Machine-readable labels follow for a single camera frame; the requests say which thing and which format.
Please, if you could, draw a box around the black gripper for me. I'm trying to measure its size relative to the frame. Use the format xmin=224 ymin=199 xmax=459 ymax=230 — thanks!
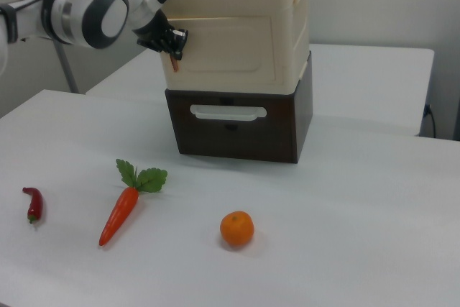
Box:
xmin=135 ymin=12 xmax=190 ymax=73

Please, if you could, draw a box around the cream cabinet door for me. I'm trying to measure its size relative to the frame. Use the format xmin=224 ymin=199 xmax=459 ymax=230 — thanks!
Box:
xmin=166 ymin=15 xmax=287 ymax=87

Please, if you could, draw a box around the grey metal stand pole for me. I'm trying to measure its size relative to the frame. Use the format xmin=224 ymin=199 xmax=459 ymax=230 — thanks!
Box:
xmin=52 ymin=37 xmax=81 ymax=95

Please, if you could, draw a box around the dark brown drawer box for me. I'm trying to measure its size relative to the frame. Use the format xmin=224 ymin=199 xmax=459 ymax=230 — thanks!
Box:
xmin=164 ymin=49 xmax=314 ymax=165

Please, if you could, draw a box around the orange toy carrot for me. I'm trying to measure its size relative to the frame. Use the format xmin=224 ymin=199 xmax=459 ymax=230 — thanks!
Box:
xmin=98 ymin=158 xmax=169 ymax=247

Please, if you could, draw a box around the orange toy tangerine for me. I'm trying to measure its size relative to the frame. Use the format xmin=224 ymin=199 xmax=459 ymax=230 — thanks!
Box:
xmin=219 ymin=210 xmax=256 ymax=248

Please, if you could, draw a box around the red toy chili pepper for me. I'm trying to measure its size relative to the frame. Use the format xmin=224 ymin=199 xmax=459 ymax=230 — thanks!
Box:
xmin=22 ymin=186 xmax=45 ymax=225

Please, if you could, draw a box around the white drawer handle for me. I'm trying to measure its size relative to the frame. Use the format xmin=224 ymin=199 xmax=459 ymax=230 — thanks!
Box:
xmin=188 ymin=103 xmax=268 ymax=122

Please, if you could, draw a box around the black wall cable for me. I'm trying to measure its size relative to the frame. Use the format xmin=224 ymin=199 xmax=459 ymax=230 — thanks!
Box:
xmin=423 ymin=103 xmax=438 ymax=139

